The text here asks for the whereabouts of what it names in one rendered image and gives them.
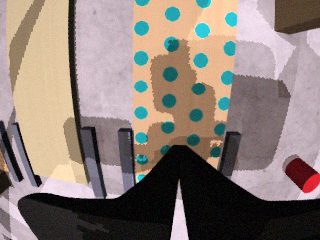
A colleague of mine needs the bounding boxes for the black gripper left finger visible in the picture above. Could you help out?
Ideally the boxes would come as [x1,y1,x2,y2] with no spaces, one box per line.
[17,145,181,240]

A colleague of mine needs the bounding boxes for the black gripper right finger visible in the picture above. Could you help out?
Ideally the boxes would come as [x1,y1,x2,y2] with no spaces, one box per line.
[179,144,320,240]

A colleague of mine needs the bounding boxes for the dark red cylinder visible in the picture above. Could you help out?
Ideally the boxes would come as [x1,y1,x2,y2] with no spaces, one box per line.
[285,157,320,193]

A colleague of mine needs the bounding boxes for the orange gridded flat strip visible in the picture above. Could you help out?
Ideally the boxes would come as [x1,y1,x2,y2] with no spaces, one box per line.
[0,148,9,172]

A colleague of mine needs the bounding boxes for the small orange cube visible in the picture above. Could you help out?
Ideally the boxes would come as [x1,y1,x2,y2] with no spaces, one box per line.
[0,169,12,195]

